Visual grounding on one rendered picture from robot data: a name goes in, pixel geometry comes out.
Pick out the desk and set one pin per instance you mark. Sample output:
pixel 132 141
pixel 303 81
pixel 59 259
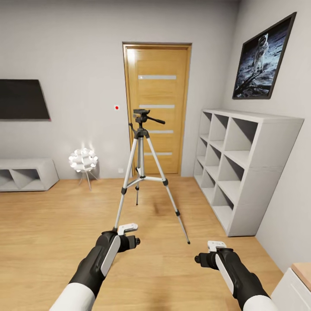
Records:
pixel 293 293

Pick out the camera tripod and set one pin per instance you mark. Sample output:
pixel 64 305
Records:
pixel 138 139

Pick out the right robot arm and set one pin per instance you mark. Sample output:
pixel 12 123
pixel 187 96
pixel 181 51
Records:
pixel 244 286

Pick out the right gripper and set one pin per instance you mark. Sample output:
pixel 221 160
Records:
pixel 205 259

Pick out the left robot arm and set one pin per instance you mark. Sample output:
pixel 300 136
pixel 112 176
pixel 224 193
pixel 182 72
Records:
pixel 81 292

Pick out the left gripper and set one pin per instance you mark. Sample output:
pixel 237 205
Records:
pixel 130 242

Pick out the bookcase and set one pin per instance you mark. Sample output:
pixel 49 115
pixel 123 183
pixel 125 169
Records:
pixel 240 157
pixel 16 175

